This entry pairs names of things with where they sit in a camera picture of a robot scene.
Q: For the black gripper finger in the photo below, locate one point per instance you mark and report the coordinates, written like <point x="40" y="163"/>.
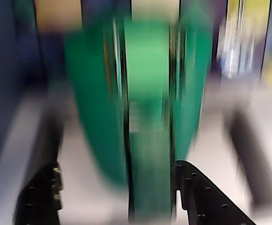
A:
<point x="41" y="199"/>
<point x="204" y="199"/>

